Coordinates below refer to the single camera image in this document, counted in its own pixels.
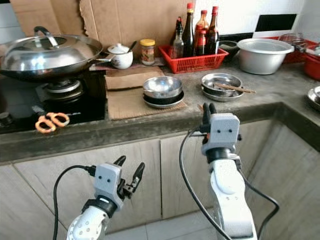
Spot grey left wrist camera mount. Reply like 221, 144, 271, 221
93, 162, 124, 199

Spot shallow steel plate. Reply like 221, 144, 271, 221
142, 94, 186, 110

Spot small steel bowl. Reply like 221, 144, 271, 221
142, 76, 184, 100

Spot small seasoning spoon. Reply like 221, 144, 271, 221
127, 40, 139, 53

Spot black glass gas stove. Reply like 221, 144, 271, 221
0, 71, 109, 135

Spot white ceramic seasoning pot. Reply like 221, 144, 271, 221
106, 43, 135, 70

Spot black steel wok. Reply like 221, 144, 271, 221
0, 46, 115, 84

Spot amber sauce bottle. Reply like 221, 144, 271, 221
195, 10, 210, 56

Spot short black right arm cable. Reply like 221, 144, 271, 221
239, 169, 280, 237

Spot dark red-labelled sauce bottle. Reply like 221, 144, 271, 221
206, 6, 220, 55

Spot wooden chopstick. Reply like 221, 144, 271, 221
214, 83, 257, 94
212, 82, 248, 92

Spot red slatted bottle basket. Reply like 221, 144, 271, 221
158, 44, 230, 75

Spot large steel basin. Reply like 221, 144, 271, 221
236, 38, 295, 76

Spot black bowl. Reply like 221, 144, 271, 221
143, 92, 184, 106

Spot short dark bottle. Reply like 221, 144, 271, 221
172, 16, 184, 47

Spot large cardboard mat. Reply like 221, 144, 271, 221
106, 86, 189, 121

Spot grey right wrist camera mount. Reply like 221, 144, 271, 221
200, 113, 242, 157

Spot small cardboard mat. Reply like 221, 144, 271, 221
104, 66, 164, 91

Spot red plastic dish basket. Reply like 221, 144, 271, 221
264, 35, 320, 65

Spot small clear glass bottle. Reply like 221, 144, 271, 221
171, 23, 185, 59

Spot deep steel mixing bowl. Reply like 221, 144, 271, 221
307, 85, 320, 112

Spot small dark bowl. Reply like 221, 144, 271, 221
218, 40, 240, 59

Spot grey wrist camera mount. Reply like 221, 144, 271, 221
200, 113, 242, 157
93, 162, 124, 199

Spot steel wok lid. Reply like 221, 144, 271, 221
0, 26, 104, 72

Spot wire mesh strainer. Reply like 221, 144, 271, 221
277, 32, 307, 49

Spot steel gas burner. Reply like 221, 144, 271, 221
41, 77, 82, 97

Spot red plastic container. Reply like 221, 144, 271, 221
302, 50, 320, 81

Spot orange handled scissors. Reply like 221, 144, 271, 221
32, 106, 71, 135

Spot yellow lidded glass jar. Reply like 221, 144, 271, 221
140, 39, 157, 67

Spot wide cardboard sheet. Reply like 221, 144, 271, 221
78, 0, 192, 48

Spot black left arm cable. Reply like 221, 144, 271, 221
52, 164, 97, 240

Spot narrow cardboard sheet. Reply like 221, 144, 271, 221
9, 0, 87, 37

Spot round steel dish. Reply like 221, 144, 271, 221
201, 85, 245, 103
201, 73, 243, 93

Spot tallest dark sauce bottle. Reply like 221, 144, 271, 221
181, 3, 196, 57

